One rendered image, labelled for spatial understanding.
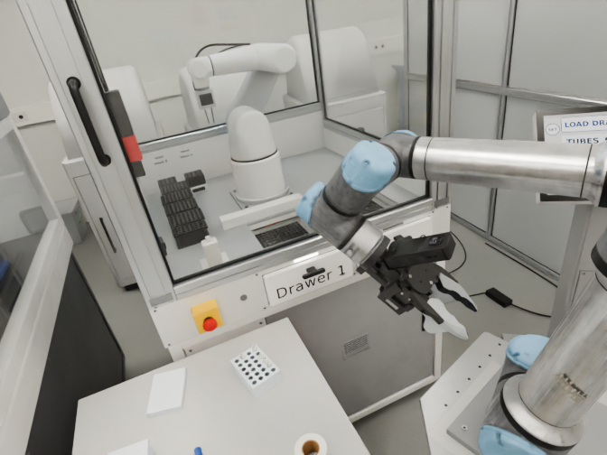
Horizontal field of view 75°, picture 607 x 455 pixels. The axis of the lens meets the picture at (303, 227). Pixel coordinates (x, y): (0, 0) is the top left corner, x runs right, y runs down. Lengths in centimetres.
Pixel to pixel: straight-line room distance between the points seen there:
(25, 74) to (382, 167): 394
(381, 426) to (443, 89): 137
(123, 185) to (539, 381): 89
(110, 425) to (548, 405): 97
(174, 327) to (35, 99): 339
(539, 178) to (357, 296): 89
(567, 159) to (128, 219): 89
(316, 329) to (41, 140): 352
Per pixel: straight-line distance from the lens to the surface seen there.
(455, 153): 68
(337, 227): 67
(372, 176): 59
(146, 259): 109
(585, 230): 170
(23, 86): 435
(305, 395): 107
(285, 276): 119
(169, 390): 117
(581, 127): 157
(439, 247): 64
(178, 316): 119
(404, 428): 192
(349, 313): 144
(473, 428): 101
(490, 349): 118
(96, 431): 122
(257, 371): 109
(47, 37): 97
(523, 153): 66
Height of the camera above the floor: 160
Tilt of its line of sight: 29 degrees down
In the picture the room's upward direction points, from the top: 9 degrees counter-clockwise
